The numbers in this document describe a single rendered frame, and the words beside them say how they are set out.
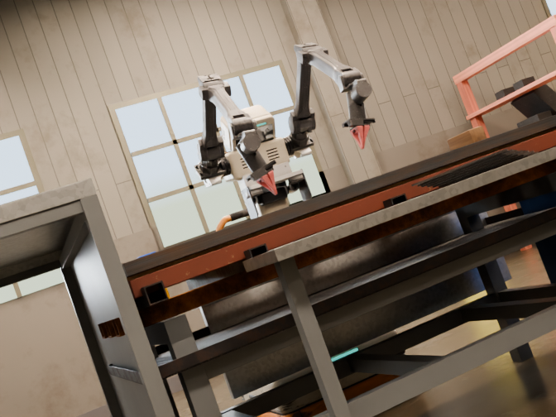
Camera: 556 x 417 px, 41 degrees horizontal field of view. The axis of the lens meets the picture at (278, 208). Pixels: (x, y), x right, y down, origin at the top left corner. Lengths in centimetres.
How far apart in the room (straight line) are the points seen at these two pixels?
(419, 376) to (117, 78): 471
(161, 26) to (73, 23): 73
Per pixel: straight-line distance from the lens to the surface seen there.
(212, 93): 273
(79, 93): 638
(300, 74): 310
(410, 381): 220
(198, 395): 197
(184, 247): 197
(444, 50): 760
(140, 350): 176
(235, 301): 280
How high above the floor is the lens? 73
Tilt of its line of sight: 3 degrees up
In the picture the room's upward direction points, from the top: 20 degrees counter-clockwise
